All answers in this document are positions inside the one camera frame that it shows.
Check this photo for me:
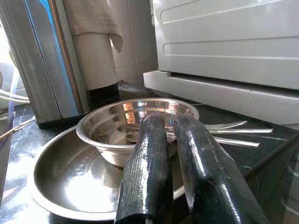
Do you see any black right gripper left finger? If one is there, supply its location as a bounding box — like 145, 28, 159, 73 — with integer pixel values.
114, 114, 174, 224

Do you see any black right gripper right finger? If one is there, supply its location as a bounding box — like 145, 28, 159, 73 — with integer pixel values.
172, 116, 271, 224

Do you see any small steel bowl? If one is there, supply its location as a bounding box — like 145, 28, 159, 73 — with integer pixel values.
76, 97, 200, 168

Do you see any large steel plate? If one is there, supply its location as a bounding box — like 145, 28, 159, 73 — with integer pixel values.
26, 126, 187, 222

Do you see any white appliance base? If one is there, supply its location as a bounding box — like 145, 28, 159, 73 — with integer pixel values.
142, 70, 299, 126

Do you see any white cylinder with black base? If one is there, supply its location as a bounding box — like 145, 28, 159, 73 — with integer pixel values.
70, 32, 121, 104

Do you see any copper coloured tube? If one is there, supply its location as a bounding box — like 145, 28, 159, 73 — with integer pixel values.
0, 116, 37, 141

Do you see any white ribbed appliance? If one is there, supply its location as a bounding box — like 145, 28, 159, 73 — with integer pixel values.
149, 0, 299, 91

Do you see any silver steel appliance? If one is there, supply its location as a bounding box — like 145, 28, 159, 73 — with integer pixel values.
0, 0, 92, 129

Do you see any beige cloth towel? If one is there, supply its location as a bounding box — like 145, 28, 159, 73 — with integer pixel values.
62, 0, 124, 53

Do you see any steel cutlery handle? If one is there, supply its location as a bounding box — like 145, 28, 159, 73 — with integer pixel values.
214, 137, 261, 147
209, 128, 273, 134
205, 120, 248, 131

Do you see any white hose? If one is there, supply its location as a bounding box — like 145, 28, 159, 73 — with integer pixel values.
0, 89, 30, 105

